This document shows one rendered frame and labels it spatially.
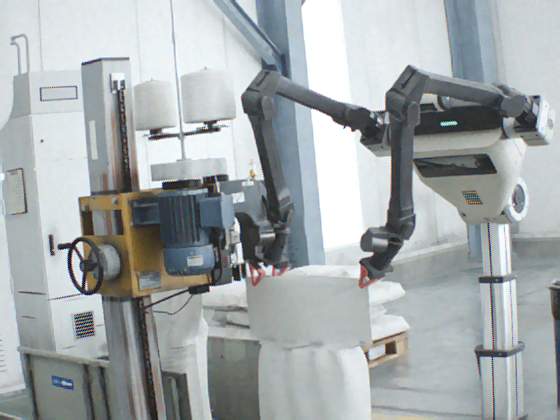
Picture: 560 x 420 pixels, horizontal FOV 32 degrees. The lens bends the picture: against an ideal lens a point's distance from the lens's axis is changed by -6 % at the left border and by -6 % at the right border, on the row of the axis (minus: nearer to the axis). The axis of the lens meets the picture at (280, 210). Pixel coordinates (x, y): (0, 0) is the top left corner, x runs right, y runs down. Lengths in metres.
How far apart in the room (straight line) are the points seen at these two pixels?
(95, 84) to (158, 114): 0.26
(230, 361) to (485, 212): 1.20
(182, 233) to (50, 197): 4.09
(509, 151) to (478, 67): 8.68
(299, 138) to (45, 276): 3.08
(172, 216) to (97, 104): 0.43
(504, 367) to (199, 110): 1.32
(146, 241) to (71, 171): 4.05
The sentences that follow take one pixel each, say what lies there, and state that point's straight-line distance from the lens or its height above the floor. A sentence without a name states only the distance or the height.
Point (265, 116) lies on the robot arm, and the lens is 3.03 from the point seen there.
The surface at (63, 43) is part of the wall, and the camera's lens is 7.95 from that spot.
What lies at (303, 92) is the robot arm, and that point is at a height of 1.59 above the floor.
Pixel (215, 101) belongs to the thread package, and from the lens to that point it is 3.08.
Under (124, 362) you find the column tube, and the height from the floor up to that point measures 0.82.
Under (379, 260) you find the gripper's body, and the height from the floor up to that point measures 1.08.
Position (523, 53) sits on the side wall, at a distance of 11.81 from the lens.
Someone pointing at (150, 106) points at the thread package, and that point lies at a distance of 3.28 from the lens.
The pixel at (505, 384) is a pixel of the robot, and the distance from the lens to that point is 3.46.
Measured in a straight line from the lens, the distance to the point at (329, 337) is 3.13.
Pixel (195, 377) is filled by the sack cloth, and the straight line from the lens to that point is 3.61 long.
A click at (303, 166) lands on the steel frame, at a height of 1.29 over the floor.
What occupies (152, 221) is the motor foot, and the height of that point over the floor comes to 1.25.
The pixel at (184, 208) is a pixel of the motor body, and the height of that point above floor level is 1.28.
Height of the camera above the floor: 1.41
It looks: 3 degrees down
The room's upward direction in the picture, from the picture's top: 5 degrees counter-clockwise
